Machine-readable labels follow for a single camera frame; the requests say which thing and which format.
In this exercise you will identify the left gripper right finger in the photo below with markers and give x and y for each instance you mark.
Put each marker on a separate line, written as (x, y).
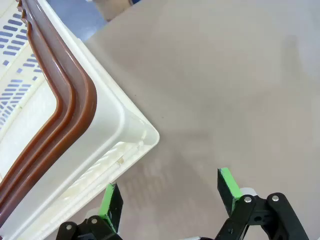
(226, 190)

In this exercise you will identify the cream plastic shopping basket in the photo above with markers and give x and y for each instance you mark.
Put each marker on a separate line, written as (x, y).
(107, 112)

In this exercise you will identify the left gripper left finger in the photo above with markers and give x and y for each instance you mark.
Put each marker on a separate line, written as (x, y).
(112, 207)

